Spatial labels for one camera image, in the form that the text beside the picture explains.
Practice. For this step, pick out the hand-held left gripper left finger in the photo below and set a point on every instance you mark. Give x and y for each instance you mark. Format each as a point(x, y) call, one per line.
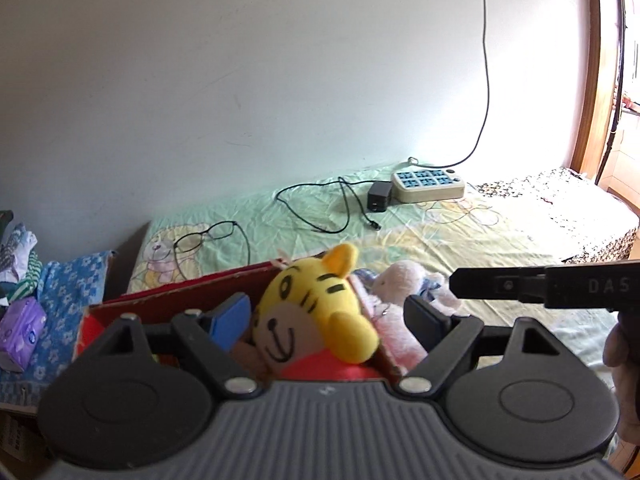
point(230, 317)

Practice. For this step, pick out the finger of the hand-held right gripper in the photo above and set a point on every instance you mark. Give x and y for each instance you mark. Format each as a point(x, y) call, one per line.
point(495, 284)

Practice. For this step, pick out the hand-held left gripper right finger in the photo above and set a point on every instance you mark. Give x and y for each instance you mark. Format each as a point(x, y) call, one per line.
point(425, 322)

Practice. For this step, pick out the pink plush toy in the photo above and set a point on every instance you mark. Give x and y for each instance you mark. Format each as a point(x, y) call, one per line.
point(405, 280)

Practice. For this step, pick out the yellow tiger plush toy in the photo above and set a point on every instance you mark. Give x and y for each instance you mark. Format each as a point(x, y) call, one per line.
point(310, 305)

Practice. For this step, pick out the red cardboard box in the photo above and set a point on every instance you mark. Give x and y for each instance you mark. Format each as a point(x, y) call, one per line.
point(150, 296)

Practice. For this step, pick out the person's right hand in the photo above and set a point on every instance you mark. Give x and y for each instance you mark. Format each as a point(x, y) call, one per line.
point(627, 380)

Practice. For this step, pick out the black white patterned cloth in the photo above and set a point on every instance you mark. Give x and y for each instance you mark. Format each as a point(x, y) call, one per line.
point(565, 195)

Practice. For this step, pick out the white power strip blue sockets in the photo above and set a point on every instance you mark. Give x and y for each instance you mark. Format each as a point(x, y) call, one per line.
point(430, 185)

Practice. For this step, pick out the black power adapter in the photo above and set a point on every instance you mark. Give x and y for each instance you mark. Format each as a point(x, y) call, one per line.
point(379, 196)

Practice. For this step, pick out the blue floral towel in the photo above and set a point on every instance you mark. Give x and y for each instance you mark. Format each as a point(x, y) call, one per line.
point(70, 300)

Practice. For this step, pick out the purple tissue pack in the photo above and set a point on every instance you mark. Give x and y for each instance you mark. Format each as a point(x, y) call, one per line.
point(22, 330)

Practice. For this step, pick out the pile of folded clothes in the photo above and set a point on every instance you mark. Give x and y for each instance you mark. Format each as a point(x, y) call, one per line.
point(17, 255)

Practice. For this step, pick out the brown cardboard boxes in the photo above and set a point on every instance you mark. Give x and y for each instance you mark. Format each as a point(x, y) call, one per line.
point(17, 435)

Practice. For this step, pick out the black frame glasses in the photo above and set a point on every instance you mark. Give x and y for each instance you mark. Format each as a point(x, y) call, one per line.
point(192, 242)

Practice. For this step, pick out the wooden door frame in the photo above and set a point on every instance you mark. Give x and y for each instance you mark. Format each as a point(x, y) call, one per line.
point(595, 60)

